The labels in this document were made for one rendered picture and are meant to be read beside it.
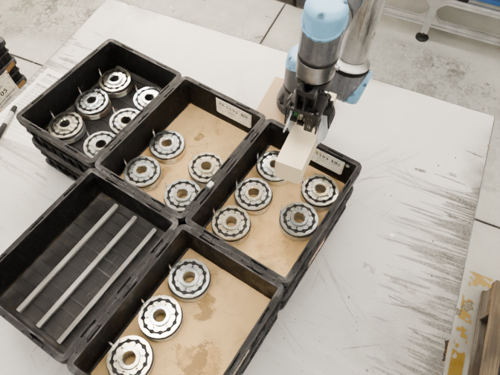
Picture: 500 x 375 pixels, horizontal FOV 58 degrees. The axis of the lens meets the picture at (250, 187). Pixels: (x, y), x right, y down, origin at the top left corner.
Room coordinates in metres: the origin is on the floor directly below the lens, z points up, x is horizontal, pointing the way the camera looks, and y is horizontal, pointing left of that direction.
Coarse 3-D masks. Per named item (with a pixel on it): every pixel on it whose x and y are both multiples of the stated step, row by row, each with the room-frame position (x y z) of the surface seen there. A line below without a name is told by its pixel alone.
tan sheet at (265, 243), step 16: (256, 176) 0.71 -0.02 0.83; (304, 176) 0.71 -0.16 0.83; (272, 192) 0.65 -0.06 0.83; (288, 192) 0.65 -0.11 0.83; (320, 192) 0.66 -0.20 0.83; (272, 208) 0.60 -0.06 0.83; (208, 224) 0.55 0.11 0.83; (256, 224) 0.55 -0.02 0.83; (272, 224) 0.55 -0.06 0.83; (256, 240) 0.51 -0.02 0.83; (272, 240) 0.51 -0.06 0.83; (288, 240) 0.51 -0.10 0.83; (256, 256) 0.46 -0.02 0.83; (272, 256) 0.46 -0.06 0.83; (288, 256) 0.46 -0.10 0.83; (288, 272) 0.42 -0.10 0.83
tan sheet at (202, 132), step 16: (192, 112) 0.94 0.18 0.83; (176, 128) 0.88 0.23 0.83; (192, 128) 0.88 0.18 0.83; (208, 128) 0.88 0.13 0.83; (224, 128) 0.88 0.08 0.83; (192, 144) 0.82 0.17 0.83; (208, 144) 0.82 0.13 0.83; (224, 144) 0.82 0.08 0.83; (224, 160) 0.76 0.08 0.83; (176, 176) 0.70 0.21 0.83; (160, 192) 0.65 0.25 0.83
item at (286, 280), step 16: (320, 144) 0.75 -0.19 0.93; (352, 160) 0.70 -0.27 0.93; (224, 176) 0.64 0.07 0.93; (352, 176) 0.64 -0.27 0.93; (208, 192) 0.59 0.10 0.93; (336, 208) 0.55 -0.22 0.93; (192, 224) 0.50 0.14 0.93; (320, 224) 0.50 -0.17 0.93; (224, 240) 0.46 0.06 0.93; (240, 256) 0.42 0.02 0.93; (304, 256) 0.42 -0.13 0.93; (272, 272) 0.38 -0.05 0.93
